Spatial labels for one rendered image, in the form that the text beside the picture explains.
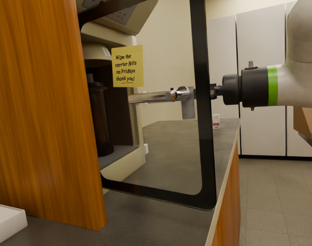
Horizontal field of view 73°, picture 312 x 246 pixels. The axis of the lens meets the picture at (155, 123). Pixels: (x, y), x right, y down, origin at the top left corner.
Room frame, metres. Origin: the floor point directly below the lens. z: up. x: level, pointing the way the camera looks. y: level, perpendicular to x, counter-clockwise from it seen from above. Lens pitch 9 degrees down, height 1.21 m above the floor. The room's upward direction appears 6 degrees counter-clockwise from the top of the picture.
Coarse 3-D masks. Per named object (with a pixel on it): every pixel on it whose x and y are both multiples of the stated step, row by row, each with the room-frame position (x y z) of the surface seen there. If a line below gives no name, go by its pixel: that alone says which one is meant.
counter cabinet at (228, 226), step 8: (232, 160) 1.17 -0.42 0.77; (232, 168) 1.14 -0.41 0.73; (232, 176) 1.13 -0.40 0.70; (232, 184) 1.11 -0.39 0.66; (224, 192) 0.79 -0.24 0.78; (232, 192) 1.09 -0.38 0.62; (224, 200) 0.78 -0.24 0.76; (232, 200) 1.07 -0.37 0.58; (224, 208) 0.77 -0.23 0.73; (232, 208) 1.05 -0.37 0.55; (240, 208) 1.61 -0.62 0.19; (224, 216) 0.76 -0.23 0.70; (232, 216) 1.03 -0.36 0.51; (240, 216) 1.58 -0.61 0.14; (224, 224) 0.75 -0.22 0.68; (232, 224) 1.02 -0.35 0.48; (216, 232) 0.59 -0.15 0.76; (224, 232) 0.74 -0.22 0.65; (232, 232) 1.00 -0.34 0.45; (216, 240) 0.58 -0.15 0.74; (224, 240) 0.73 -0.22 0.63; (232, 240) 0.98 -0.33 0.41
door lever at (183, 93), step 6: (174, 90) 0.32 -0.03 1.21; (180, 90) 0.36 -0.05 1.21; (186, 90) 0.35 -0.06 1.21; (132, 96) 0.36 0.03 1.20; (138, 96) 0.35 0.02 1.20; (144, 96) 0.34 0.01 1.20; (150, 96) 0.34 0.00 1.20; (156, 96) 0.33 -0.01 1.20; (162, 96) 0.33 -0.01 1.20; (168, 96) 0.32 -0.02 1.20; (174, 96) 0.32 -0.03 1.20; (180, 96) 0.34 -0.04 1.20; (186, 96) 0.36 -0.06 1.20; (132, 102) 0.36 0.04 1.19; (138, 102) 0.35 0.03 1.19; (144, 102) 0.35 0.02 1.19
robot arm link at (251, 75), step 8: (248, 72) 0.48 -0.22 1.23; (256, 72) 0.47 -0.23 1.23; (264, 72) 0.47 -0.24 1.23; (240, 80) 0.50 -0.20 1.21; (248, 80) 0.47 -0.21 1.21; (256, 80) 0.46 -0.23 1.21; (264, 80) 0.46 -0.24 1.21; (240, 88) 0.49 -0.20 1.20; (248, 88) 0.47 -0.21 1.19; (256, 88) 0.46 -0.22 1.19; (264, 88) 0.46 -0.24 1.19; (240, 96) 0.49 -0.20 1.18; (248, 96) 0.47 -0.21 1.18; (256, 96) 0.47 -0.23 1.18; (264, 96) 0.46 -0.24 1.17; (248, 104) 0.49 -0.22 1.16; (256, 104) 0.48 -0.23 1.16; (264, 104) 0.48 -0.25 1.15
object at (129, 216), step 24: (240, 120) 1.53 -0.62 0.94; (216, 144) 0.94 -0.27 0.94; (216, 168) 0.66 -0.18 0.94; (120, 192) 0.56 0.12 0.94; (216, 192) 0.50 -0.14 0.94; (120, 216) 0.44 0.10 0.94; (144, 216) 0.43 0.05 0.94; (168, 216) 0.42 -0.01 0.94; (192, 216) 0.41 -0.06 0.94; (216, 216) 0.44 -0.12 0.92; (24, 240) 0.39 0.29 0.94; (48, 240) 0.38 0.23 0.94; (72, 240) 0.37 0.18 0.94; (96, 240) 0.37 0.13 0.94; (120, 240) 0.36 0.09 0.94; (144, 240) 0.35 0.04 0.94; (168, 240) 0.35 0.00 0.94; (192, 240) 0.34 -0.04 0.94
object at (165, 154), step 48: (144, 0) 0.39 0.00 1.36; (192, 0) 0.35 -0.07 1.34; (96, 48) 0.46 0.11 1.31; (144, 48) 0.40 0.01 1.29; (192, 48) 0.35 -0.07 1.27; (96, 96) 0.47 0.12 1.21; (192, 96) 0.35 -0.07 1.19; (96, 144) 0.48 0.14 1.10; (144, 144) 0.41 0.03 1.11; (192, 144) 0.36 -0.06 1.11; (144, 192) 0.42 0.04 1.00; (192, 192) 0.36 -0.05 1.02
